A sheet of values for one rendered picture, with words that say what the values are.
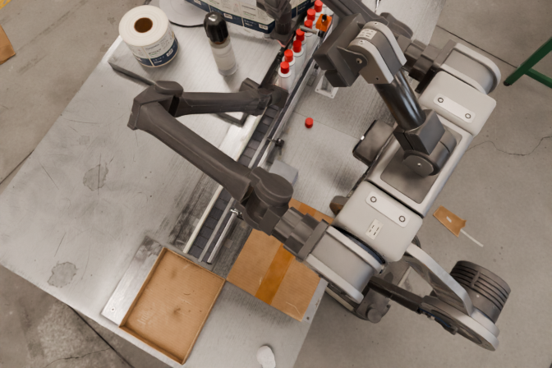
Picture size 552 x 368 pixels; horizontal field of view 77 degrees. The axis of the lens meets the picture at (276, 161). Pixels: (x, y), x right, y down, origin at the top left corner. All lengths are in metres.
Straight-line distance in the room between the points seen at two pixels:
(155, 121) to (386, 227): 0.53
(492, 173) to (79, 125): 2.35
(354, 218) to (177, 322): 0.90
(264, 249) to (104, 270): 0.68
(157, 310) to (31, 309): 1.34
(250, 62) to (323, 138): 0.46
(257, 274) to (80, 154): 0.95
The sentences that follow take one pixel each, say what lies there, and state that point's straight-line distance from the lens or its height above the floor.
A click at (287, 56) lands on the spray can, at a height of 1.08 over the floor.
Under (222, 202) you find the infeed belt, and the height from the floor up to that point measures 0.88.
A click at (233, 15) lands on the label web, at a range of 1.60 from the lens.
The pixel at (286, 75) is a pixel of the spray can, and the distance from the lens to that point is 1.32.
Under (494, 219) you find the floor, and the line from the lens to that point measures 2.53.
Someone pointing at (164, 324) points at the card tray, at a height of 0.83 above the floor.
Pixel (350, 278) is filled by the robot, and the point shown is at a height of 1.50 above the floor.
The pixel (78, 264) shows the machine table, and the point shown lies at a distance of 1.55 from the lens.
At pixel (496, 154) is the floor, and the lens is 2.67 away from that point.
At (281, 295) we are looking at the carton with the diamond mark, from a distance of 1.04.
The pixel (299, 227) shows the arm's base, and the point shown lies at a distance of 0.68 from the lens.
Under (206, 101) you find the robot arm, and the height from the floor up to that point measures 1.32.
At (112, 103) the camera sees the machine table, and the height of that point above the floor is 0.83.
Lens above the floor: 2.16
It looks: 71 degrees down
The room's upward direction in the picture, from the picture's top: 6 degrees counter-clockwise
